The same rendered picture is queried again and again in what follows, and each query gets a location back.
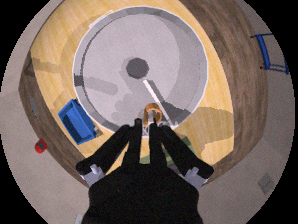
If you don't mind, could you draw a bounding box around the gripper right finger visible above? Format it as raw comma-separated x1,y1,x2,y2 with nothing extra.
148,110,214,197

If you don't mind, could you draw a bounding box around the blue crate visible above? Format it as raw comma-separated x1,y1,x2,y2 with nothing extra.
58,97,100,145

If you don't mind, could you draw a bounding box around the grey round turning table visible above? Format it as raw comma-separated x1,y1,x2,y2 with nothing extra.
72,5,209,133

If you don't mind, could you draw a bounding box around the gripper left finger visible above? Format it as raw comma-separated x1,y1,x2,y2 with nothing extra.
76,109,144,195

